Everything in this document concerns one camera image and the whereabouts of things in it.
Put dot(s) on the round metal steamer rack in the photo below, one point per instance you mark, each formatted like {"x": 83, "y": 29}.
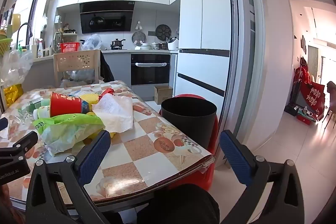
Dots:
{"x": 138, "y": 37}

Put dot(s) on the white rice cooker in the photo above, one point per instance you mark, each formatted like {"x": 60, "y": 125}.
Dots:
{"x": 173, "y": 44}

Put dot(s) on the wooden chair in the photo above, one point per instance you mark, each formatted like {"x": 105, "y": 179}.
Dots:
{"x": 331, "y": 98}

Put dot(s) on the green plastic bag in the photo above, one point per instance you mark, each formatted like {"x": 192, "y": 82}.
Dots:
{"x": 68, "y": 129}

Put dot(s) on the grey kitchen counter cabinet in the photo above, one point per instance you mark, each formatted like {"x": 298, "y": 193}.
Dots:
{"x": 118, "y": 66}

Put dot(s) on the red wrapper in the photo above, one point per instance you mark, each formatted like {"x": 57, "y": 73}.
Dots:
{"x": 109, "y": 91}

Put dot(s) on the sliding door frame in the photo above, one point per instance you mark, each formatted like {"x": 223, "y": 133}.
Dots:
{"x": 244, "y": 43}

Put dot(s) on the dark round baking tray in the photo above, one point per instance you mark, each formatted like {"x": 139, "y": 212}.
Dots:
{"x": 162, "y": 33}

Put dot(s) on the black trash bin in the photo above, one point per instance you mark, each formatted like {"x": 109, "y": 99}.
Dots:
{"x": 189, "y": 121}

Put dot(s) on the white refrigerator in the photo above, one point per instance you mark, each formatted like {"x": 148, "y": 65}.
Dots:
{"x": 202, "y": 29}

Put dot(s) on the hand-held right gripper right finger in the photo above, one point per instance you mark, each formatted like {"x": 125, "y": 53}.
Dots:
{"x": 235, "y": 158}

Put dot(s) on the clear plastic bag on counter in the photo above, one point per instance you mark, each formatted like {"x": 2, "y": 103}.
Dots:
{"x": 93, "y": 41}

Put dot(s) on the black kitchen faucet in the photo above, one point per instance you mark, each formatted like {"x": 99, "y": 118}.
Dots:
{"x": 22, "y": 27}

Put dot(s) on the coconut water bottle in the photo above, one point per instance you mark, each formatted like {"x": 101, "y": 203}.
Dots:
{"x": 43, "y": 112}

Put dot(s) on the dark cooking pot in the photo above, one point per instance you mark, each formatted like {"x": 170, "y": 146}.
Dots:
{"x": 117, "y": 44}

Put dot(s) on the red banner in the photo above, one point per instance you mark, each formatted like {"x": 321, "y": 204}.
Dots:
{"x": 312, "y": 95}

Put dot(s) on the black range hood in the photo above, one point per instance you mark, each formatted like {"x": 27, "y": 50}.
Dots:
{"x": 105, "y": 16}

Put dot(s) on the white plastic bag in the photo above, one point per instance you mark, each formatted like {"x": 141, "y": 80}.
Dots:
{"x": 115, "y": 113}

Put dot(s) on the yellow container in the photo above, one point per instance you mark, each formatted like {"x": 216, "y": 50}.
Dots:
{"x": 16, "y": 21}

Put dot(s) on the gold foil bag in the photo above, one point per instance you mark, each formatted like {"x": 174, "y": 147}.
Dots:
{"x": 13, "y": 95}

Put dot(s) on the green plastic basket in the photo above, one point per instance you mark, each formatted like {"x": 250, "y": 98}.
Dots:
{"x": 5, "y": 45}

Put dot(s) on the white spray bottle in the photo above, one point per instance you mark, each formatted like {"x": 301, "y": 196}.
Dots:
{"x": 40, "y": 49}

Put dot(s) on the black bag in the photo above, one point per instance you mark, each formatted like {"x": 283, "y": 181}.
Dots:
{"x": 106, "y": 69}

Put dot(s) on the red plastic stool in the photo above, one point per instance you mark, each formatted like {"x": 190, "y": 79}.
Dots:
{"x": 207, "y": 174}

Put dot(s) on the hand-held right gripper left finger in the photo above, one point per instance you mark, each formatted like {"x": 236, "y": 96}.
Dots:
{"x": 95, "y": 155}

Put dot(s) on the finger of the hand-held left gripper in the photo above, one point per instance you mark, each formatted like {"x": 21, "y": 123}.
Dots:
{"x": 23, "y": 141}
{"x": 3, "y": 124}

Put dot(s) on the cardboard box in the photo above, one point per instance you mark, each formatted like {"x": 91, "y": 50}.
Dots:
{"x": 164, "y": 95}

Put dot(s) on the beige plastic chair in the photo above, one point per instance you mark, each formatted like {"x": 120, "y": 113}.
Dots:
{"x": 76, "y": 61}

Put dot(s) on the red plastic basket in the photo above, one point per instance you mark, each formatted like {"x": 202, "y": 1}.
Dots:
{"x": 69, "y": 47}

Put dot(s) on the red paper cup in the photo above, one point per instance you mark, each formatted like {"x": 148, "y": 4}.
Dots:
{"x": 65, "y": 106}

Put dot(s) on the large clear plastic bag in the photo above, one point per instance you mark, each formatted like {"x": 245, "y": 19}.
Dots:
{"x": 15, "y": 66}

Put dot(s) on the black built-in oven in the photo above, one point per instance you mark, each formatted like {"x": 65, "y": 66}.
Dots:
{"x": 149, "y": 69}

